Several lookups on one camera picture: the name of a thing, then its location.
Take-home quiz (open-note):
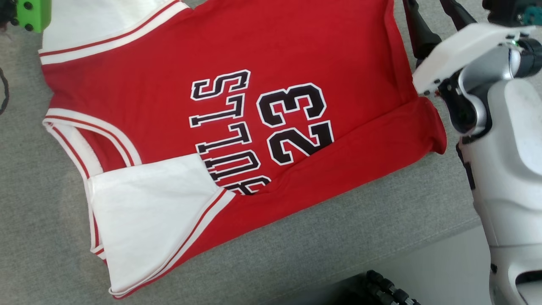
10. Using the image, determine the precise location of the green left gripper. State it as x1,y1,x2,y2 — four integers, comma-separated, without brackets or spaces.
0,0,52,33

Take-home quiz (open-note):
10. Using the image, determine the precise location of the teal plug black cable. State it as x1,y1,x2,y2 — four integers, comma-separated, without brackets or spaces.
523,6,542,25

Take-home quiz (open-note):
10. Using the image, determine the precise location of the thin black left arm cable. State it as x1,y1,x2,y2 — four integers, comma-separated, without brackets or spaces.
0,67,10,116

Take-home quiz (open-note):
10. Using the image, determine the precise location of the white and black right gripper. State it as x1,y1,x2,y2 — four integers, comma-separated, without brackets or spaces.
402,0,534,96

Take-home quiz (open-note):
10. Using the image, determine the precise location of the red and white basketball jersey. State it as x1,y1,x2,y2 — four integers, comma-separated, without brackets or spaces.
39,0,448,299

